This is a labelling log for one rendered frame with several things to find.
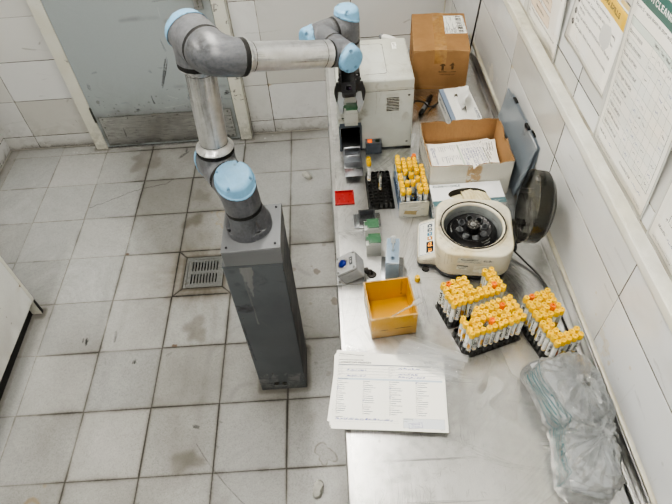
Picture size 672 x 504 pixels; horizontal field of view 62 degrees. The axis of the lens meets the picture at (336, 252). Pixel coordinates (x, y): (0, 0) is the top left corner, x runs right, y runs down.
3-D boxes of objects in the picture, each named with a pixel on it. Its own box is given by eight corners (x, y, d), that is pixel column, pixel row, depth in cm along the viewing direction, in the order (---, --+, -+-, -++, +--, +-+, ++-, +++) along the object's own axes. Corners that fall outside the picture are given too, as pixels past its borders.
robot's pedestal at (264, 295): (262, 390, 247) (221, 266, 181) (264, 350, 260) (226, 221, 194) (307, 387, 247) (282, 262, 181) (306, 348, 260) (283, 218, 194)
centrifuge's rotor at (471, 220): (445, 219, 182) (447, 204, 176) (493, 222, 180) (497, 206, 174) (445, 256, 172) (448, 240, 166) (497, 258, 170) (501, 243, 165)
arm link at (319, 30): (315, 39, 157) (347, 26, 161) (295, 23, 163) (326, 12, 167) (317, 64, 163) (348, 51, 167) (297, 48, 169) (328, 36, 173)
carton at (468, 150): (416, 154, 212) (419, 121, 200) (492, 148, 212) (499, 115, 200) (426, 199, 196) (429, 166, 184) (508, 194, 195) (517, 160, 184)
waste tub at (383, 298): (363, 302, 169) (363, 282, 161) (407, 296, 169) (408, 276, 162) (370, 339, 160) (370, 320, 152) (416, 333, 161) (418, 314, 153)
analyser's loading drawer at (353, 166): (342, 141, 216) (341, 130, 212) (359, 140, 216) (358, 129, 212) (344, 177, 203) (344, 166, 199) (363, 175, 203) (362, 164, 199)
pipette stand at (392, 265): (381, 258, 180) (381, 237, 172) (403, 259, 179) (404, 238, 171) (380, 283, 173) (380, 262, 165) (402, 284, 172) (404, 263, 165)
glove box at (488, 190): (427, 199, 196) (429, 179, 188) (496, 195, 195) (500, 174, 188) (433, 225, 188) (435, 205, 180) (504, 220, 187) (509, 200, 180)
